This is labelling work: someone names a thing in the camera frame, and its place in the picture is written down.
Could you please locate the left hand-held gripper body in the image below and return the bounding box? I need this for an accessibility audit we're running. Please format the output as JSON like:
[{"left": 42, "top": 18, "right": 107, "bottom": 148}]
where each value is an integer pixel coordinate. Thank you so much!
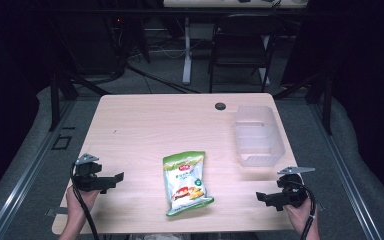
[{"left": 70, "top": 152, "right": 118, "bottom": 195}]

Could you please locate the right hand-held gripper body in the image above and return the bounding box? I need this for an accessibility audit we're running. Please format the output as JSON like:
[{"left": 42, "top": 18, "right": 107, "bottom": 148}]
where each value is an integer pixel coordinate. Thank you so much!
[{"left": 266, "top": 166, "right": 316, "bottom": 209}]

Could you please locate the clear plastic storage box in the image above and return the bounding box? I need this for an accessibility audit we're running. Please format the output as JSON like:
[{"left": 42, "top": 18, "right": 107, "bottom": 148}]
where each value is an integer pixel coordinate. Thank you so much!
[{"left": 234, "top": 105, "right": 286, "bottom": 168}]

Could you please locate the green and white snack bag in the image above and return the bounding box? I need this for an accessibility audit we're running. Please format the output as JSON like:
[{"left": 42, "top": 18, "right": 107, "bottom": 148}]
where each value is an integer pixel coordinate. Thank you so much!
[{"left": 162, "top": 150, "right": 215, "bottom": 218}]

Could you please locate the person's right hand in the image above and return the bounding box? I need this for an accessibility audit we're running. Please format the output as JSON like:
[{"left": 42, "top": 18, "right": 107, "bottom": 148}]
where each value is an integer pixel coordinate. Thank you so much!
[{"left": 284, "top": 199, "right": 319, "bottom": 230}]

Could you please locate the person's left hand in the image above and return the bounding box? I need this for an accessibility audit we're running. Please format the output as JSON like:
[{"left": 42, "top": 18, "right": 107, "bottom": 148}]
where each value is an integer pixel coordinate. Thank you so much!
[{"left": 65, "top": 186, "right": 100, "bottom": 218}]

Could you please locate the grey tape strip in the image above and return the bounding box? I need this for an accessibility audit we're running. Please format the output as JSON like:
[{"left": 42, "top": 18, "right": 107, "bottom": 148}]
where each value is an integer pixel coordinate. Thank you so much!
[{"left": 45, "top": 206, "right": 69, "bottom": 217}]

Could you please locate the black metal stand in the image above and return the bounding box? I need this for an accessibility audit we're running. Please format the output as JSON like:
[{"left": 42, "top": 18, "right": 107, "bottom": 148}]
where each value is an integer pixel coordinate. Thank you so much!
[
  {"left": 272, "top": 64, "right": 335, "bottom": 136},
  {"left": 47, "top": 64, "right": 112, "bottom": 132}
]

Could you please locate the dark equipment with red light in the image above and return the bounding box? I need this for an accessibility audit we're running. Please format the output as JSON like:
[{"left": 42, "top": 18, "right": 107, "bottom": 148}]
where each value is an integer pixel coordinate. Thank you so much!
[{"left": 76, "top": 13, "right": 151, "bottom": 76}]

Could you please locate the white desk with white leg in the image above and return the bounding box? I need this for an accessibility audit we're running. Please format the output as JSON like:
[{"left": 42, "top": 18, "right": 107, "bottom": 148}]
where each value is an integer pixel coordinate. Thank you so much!
[{"left": 162, "top": 0, "right": 310, "bottom": 86}]

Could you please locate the black folding chair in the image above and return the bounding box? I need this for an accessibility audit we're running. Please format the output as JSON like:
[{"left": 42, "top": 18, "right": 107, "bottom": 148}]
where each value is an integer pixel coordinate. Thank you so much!
[{"left": 207, "top": 13, "right": 284, "bottom": 95}]

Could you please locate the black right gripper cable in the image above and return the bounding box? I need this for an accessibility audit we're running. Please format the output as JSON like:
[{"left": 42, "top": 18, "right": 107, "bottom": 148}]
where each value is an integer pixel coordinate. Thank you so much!
[{"left": 291, "top": 179, "right": 317, "bottom": 240}]

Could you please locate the aluminium floor rail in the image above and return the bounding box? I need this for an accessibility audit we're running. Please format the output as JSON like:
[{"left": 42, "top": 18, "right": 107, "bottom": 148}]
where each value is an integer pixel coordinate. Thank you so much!
[
  {"left": 307, "top": 102, "right": 383, "bottom": 240},
  {"left": 0, "top": 99, "right": 78, "bottom": 240}
]

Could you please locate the black floor cable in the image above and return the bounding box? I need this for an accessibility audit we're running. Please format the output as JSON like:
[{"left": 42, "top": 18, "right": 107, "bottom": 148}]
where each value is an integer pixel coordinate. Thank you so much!
[{"left": 125, "top": 63, "right": 202, "bottom": 95}]

